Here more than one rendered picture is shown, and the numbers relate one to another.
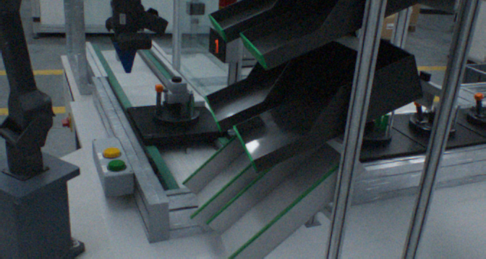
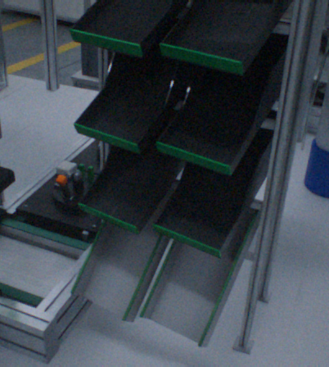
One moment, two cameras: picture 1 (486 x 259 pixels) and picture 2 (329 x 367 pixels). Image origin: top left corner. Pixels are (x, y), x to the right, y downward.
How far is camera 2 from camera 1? 0.63 m
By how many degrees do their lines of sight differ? 40
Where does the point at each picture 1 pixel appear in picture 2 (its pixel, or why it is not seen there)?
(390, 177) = not seen: hidden behind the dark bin
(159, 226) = (52, 343)
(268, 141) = (196, 224)
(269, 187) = (174, 257)
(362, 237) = not seen: hidden behind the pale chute
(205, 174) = (86, 273)
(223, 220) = (150, 305)
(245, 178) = (154, 260)
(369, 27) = (287, 111)
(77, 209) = not seen: outside the picture
